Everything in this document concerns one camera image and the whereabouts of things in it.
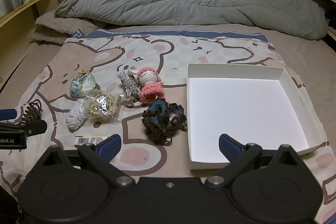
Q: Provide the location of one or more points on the pink crochet doll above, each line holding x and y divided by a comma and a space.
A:
150, 82

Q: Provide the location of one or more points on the beige fluffy blanket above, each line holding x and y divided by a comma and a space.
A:
57, 27

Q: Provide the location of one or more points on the bear printed blanket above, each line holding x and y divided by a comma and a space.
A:
86, 56

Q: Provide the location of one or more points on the wooden bedside shelf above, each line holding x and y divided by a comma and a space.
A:
15, 29

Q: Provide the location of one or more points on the white cardboard box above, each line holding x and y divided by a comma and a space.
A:
244, 106

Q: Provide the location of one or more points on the floral fabric pouch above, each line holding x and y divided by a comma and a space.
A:
82, 83

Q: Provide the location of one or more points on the grey comforter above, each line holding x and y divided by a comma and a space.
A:
183, 1

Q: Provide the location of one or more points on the dark blue brown crochet scrunchie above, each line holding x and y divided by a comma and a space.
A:
160, 119

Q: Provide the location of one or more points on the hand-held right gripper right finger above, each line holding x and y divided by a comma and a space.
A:
230, 146

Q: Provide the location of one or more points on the small barcode label packet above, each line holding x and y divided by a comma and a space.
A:
89, 140

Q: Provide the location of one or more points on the white crochet piece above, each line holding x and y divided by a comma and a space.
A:
74, 116

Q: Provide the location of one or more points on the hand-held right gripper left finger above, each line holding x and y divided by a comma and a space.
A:
110, 146

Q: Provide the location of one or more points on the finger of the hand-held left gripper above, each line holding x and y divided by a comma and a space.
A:
36, 127
8, 114

